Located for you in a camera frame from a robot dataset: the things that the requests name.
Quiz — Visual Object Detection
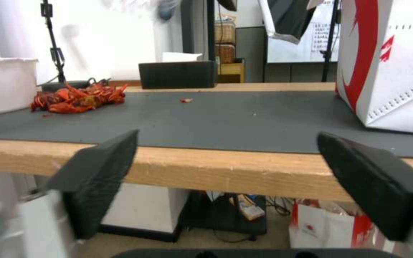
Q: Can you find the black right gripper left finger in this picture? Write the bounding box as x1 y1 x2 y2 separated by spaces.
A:
0 129 140 258

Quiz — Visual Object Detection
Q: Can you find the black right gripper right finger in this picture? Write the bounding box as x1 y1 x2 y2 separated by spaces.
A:
316 132 413 258

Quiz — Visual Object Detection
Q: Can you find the white red takeout paper bag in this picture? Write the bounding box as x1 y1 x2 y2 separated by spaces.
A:
335 0 413 135

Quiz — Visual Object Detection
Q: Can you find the white takeout container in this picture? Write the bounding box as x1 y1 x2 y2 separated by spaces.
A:
0 57 39 117

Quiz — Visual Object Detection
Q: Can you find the white cabinet with black base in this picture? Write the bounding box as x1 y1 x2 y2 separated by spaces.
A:
98 184 193 243

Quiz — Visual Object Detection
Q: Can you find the red crayfish shell pile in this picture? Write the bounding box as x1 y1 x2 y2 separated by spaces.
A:
30 82 129 117

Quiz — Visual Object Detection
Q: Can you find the dark grey table mat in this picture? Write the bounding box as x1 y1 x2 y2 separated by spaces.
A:
0 90 413 158

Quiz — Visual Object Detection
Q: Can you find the black rectangular box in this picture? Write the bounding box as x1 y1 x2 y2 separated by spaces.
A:
138 60 218 90

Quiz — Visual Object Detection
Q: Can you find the black tripod stand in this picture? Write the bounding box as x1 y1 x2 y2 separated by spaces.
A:
39 0 67 84

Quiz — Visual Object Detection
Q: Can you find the black light stand pole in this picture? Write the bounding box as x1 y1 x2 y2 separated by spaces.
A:
320 0 341 82

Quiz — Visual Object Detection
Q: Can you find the white notice board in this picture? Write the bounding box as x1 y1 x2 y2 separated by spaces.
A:
266 0 340 64

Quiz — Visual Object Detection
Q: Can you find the black vertical pole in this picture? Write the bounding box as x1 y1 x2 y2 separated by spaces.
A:
205 0 217 62

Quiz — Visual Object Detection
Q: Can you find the wicker storage basket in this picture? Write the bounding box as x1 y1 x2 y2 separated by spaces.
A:
214 21 237 64

